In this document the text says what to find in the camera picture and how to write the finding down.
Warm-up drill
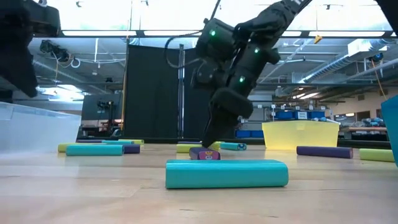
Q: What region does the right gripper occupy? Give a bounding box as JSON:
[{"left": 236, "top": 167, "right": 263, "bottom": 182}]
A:
[{"left": 201, "top": 42, "right": 280, "bottom": 149}]

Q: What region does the teal foam block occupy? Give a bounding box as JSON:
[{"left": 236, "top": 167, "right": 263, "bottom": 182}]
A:
[
  {"left": 101, "top": 139, "right": 135, "bottom": 146},
  {"left": 65, "top": 144, "right": 125, "bottom": 157},
  {"left": 165, "top": 159, "right": 289, "bottom": 190},
  {"left": 220, "top": 142, "right": 248, "bottom": 152}
]

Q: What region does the purple block with pink face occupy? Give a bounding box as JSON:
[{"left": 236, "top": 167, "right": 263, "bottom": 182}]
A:
[{"left": 189, "top": 147, "right": 221, "bottom": 161}]

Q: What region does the yellow plastic bin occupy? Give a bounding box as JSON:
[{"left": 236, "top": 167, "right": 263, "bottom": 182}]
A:
[{"left": 262, "top": 120, "right": 340, "bottom": 151}]

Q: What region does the black folding room divider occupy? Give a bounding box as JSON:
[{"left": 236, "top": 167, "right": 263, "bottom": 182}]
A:
[{"left": 123, "top": 44, "right": 236, "bottom": 139}]

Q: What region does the black tripod device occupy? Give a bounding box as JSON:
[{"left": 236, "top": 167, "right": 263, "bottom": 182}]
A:
[{"left": 96, "top": 100, "right": 114, "bottom": 131}]

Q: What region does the wooden workbench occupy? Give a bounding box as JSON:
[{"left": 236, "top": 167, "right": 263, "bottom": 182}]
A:
[{"left": 340, "top": 126, "right": 388, "bottom": 133}]

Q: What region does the blue plastic bin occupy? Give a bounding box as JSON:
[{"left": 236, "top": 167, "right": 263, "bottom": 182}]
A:
[{"left": 381, "top": 95, "right": 398, "bottom": 167}]

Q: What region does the clear plastic bin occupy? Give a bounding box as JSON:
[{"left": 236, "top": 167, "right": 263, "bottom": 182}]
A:
[{"left": 0, "top": 101, "right": 82, "bottom": 156}]

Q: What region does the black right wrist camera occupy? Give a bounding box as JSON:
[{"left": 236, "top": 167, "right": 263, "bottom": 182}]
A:
[{"left": 191, "top": 58, "right": 226, "bottom": 91}]

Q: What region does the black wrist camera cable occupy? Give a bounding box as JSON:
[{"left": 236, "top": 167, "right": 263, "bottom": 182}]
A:
[{"left": 164, "top": 30, "right": 203, "bottom": 70}]

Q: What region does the yellow cable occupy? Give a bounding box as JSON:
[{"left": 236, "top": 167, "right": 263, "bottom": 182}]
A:
[{"left": 122, "top": 37, "right": 129, "bottom": 131}]

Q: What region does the silver ventilation duct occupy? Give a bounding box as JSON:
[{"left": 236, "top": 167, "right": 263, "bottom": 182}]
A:
[{"left": 298, "top": 52, "right": 354, "bottom": 84}]

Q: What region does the white rectangular duct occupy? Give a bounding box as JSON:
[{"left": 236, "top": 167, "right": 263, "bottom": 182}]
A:
[{"left": 347, "top": 39, "right": 388, "bottom": 57}]

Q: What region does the orange hanging cable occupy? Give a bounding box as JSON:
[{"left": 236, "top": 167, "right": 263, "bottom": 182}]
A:
[{"left": 370, "top": 58, "right": 388, "bottom": 101}]

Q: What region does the black hanging cable reel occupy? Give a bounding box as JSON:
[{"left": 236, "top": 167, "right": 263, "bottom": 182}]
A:
[{"left": 39, "top": 39, "right": 81, "bottom": 69}]

